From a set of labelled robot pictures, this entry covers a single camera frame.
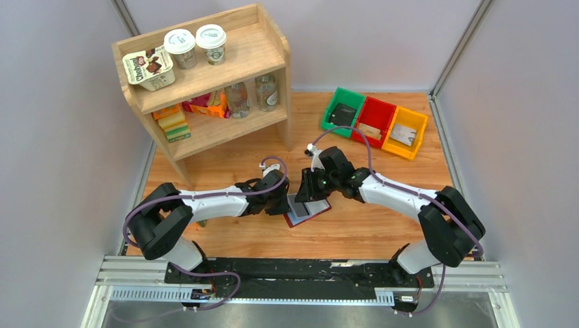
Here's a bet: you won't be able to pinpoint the red leather card holder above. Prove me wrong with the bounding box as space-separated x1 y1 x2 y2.
283 193 331 228

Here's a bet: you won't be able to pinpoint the dark card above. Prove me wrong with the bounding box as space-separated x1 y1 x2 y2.
290 202 310 218

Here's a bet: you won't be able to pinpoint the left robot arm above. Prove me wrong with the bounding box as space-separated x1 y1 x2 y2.
123 169 290 271

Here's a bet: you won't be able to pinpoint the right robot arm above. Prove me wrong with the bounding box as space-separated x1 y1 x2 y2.
296 144 485 275

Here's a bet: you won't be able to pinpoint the tan card in red bin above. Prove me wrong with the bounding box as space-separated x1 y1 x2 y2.
358 123 382 140

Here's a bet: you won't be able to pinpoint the black card in green bin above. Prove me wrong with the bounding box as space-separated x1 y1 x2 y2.
328 102 357 126

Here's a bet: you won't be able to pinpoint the silver card in yellow bin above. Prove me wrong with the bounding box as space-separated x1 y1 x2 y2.
390 124 416 146

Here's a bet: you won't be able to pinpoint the red plastic bin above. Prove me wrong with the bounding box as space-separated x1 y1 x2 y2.
354 96 397 149

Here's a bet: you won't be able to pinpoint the green plastic bin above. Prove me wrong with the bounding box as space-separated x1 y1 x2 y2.
320 87 367 131

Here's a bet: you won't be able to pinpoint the yellow plastic bin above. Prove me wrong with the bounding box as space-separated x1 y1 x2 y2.
382 106 428 160

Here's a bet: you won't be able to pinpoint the right glass bottle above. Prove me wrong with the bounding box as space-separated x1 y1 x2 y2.
255 72 278 112

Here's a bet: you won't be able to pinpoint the glass bottle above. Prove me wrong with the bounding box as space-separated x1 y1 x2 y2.
255 72 278 112
224 82 250 119

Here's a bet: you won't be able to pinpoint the left glass bottle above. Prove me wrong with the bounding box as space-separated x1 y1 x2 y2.
224 82 250 119

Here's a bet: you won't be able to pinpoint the orange pink snack box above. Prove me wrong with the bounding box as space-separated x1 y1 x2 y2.
181 89 231 119

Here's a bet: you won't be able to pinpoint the stacked yellow green sponges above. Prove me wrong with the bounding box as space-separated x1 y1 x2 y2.
152 104 191 143

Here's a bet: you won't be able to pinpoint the wooden two-tier shelf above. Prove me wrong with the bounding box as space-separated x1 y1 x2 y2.
112 3 292 187

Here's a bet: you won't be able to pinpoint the right white-lidded coffee cup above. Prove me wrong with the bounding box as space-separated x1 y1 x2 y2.
195 24 227 66

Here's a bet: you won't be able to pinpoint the white-lidded coffee cup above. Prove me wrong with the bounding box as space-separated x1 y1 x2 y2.
195 24 227 66
163 29 197 70

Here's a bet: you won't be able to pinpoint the Chobani yogurt cup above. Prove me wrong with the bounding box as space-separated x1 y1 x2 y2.
122 46 176 92

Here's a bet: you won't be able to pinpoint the left white-lidded coffee cup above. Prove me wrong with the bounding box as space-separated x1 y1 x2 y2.
163 29 197 70

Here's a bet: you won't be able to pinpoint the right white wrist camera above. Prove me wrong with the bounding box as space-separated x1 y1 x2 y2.
304 143 324 172

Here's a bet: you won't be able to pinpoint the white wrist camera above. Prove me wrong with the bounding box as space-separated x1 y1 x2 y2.
259 163 281 178
304 143 324 172

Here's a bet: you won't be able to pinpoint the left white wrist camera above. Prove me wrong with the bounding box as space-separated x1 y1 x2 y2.
259 163 281 178

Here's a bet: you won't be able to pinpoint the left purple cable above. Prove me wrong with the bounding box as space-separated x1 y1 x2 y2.
123 156 290 313

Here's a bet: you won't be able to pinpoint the purple cable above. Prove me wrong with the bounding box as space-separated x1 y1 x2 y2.
123 156 290 313
307 126 485 317

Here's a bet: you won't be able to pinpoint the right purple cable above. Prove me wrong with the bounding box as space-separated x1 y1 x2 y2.
307 126 485 317

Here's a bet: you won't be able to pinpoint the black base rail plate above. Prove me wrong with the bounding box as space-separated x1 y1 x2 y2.
165 258 434 301

